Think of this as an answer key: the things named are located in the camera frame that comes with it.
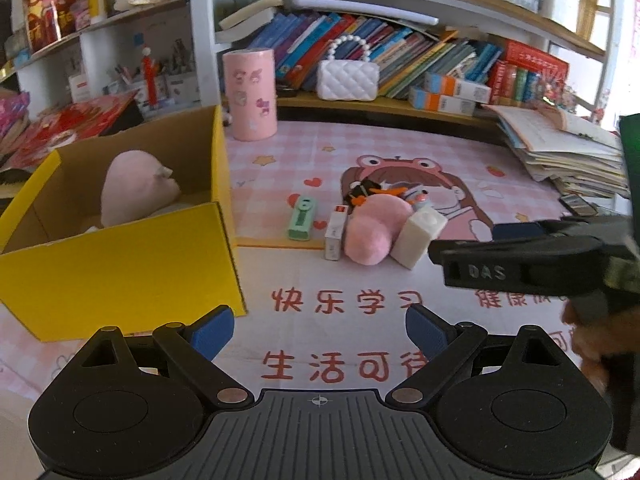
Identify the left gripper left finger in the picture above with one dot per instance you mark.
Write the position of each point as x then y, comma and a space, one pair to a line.
189, 351

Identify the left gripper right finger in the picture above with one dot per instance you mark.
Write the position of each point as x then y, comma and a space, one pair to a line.
447, 348

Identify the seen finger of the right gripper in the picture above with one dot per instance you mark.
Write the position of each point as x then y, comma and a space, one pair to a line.
517, 230

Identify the white rectangular eraser block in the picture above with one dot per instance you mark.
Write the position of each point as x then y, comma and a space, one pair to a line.
424, 226

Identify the yellow cardboard box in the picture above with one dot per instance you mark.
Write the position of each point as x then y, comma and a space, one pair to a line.
63, 275

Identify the black binder clip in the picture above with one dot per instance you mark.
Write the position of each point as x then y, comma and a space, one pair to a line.
359, 191

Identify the small white red box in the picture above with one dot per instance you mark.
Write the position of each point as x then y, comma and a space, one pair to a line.
333, 237

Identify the large pink plush toy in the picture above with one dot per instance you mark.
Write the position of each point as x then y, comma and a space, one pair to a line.
136, 185

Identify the person right hand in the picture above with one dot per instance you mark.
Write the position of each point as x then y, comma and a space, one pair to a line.
584, 343

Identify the small black card device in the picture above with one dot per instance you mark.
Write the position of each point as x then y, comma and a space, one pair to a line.
577, 206

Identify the stack of papers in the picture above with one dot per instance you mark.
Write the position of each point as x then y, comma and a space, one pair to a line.
576, 155

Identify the upper orange blue box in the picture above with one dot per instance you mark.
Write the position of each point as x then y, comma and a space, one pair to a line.
458, 88

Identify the orange blue box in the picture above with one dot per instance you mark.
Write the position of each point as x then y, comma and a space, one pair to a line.
433, 102
458, 88

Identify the lower orange blue box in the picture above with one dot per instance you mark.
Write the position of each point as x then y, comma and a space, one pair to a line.
433, 102

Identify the red dictionary book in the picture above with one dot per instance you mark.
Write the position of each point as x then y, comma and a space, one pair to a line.
532, 59

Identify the white quilted pearl handbag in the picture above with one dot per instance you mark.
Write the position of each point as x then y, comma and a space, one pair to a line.
348, 80

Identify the red paper sheets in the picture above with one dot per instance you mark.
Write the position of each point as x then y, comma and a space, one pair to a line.
102, 116

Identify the red figurine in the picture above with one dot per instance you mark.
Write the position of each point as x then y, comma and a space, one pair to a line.
148, 69

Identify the pink cylinder container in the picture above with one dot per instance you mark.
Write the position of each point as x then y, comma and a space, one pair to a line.
250, 88

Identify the white yellow bottle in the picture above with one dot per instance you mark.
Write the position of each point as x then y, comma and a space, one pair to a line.
97, 11

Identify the red fortune god decoration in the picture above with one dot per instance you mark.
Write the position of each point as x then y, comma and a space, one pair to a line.
48, 21

